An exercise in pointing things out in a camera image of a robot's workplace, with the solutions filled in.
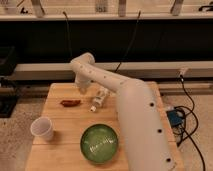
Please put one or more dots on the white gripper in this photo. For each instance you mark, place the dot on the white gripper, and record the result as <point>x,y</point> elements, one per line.
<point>82,83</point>

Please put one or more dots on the red pepper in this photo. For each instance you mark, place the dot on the red pepper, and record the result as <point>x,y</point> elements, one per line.
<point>70,103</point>

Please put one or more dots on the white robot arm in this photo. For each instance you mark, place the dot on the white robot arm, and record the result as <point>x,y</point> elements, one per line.
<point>145,142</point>

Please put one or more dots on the green ceramic bowl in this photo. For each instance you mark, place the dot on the green ceramic bowl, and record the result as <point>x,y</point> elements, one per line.
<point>99,143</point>

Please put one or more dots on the small white bottle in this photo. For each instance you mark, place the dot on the small white bottle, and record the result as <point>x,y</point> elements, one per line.
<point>98,100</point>

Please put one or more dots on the white paper cup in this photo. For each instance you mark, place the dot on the white paper cup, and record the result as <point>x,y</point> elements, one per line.
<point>42,127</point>

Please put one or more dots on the blue power adapter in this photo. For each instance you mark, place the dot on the blue power adapter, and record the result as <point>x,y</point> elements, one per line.
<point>174,118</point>

